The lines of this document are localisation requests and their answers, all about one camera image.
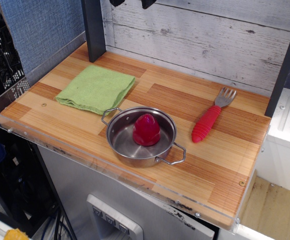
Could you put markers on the red toy strawberry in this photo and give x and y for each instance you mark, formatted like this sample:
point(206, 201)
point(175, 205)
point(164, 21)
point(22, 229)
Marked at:
point(146, 130)

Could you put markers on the yellow object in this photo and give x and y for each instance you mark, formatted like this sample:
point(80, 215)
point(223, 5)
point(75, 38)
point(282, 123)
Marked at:
point(15, 234)

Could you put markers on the red handled metal fork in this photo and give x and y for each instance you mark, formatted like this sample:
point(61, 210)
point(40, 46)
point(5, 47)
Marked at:
point(206, 122)

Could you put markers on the black plastic crate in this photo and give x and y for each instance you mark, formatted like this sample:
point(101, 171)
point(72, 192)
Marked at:
point(11, 69)

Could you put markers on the green cloth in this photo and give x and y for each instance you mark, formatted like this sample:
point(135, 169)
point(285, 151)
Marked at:
point(96, 90)

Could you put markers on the dark grey post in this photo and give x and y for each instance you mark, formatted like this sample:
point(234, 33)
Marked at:
point(279, 85)
point(93, 23)

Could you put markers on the clear acrylic table guard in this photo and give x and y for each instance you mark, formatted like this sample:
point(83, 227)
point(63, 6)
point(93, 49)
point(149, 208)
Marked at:
point(210, 184)

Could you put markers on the small steel pot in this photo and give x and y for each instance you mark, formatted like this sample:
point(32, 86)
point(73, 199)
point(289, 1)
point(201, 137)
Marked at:
point(119, 134)

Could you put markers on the dark grey left post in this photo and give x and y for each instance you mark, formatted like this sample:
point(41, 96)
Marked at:
point(93, 23)

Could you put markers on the white plastic side unit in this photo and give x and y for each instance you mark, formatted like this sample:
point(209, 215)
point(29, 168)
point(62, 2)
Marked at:
point(273, 163)

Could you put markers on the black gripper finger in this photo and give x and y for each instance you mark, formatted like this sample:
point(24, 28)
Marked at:
point(116, 3)
point(147, 3)

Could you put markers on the dark grey right post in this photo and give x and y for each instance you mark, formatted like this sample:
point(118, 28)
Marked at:
point(279, 85)

